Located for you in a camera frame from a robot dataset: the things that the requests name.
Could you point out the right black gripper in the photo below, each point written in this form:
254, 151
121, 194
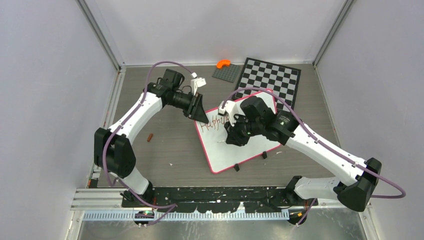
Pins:
233, 135

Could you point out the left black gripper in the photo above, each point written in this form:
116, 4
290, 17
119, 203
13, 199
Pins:
195, 110

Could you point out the pink framed whiteboard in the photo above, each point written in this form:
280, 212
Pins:
222, 156

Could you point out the red marker cap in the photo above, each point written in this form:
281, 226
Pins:
150, 136

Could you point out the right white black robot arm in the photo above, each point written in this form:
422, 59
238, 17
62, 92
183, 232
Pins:
354, 179

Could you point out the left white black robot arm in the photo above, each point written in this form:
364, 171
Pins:
113, 151

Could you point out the grey lego baseplate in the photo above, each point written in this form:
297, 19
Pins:
227, 73

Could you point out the orange curved plastic piece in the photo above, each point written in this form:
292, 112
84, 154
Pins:
223, 63

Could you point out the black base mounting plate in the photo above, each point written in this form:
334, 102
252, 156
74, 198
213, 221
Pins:
219, 200

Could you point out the black white checkerboard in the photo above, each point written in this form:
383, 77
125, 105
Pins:
282, 80

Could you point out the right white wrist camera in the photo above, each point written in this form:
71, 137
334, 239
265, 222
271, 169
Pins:
231, 110

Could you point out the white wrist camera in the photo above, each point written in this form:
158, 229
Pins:
196, 82
231, 110

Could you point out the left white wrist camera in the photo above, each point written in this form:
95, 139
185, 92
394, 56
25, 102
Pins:
196, 82

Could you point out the white slotted cable duct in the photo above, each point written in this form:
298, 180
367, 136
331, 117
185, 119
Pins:
134, 215

